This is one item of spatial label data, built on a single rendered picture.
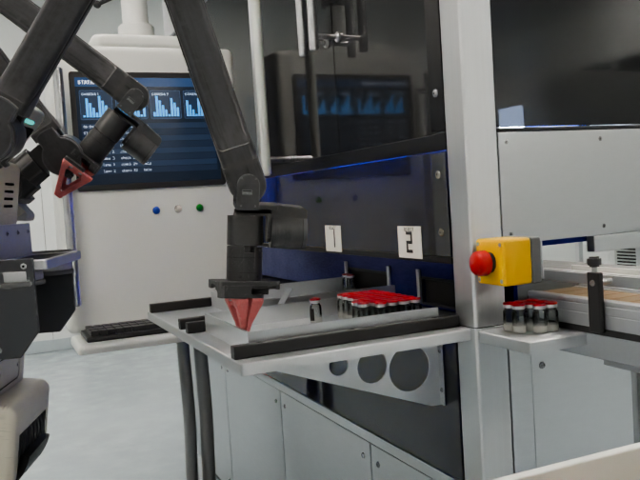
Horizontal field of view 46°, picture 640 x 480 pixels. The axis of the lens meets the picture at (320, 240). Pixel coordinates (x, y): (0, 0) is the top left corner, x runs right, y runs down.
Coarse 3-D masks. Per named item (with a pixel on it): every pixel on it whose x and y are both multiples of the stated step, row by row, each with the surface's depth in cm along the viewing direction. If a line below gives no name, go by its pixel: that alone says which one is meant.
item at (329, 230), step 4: (328, 228) 173; (332, 228) 171; (336, 228) 169; (340, 228) 167; (328, 232) 174; (332, 232) 171; (336, 232) 169; (340, 232) 168; (328, 236) 174; (332, 236) 171; (336, 236) 170; (340, 236) 168; (328, 240) 174; (332, 240) 172; (336, 240) 170; (340, 240) 168; (328, 244) 174; (332, 244) 172; (336, 244) 170; (340, 244) 168; (328, 248) 174; (332, 248) 172; (336, 248) 170; (340, 248) 168
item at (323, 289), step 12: (300, 288) 182; (312, 288) 183; (324, 288) 185; (336, 288) 186; (372, 288) 161; (384, 288) 162; (216, 300) 169; (264, 300) 151; (276, 300) 152; (288, 300) 153; (300, 300) 154
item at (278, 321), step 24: (216, 312) 139; (264, 312) 142; (288, 312) 144; (336, 312) 148; (408, 312) 125; (432, 312) 127; (216, 336) 132; (240, 336) 118; (264, 336) 115; (288, 336) 117
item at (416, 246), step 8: (400, 232) 143; (416, 232) 138; (400, 240) 143; (408, 240) 141; (416, 240) 138; (400, 248) 144; (416, 248) 138; (400, 256) 144; (408, 256) 141; (416, 256) 138
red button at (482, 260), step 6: (474, 252) 116; (480, 252) 116; (486, 252) 116; (474, 258) 116; (480, 258) 115; (486, 258) 115; (474, 264) 116; (480, 264) 115; (486, 264) 115; (474, 270) 116; (480, 270) 115; (486, 270) 115
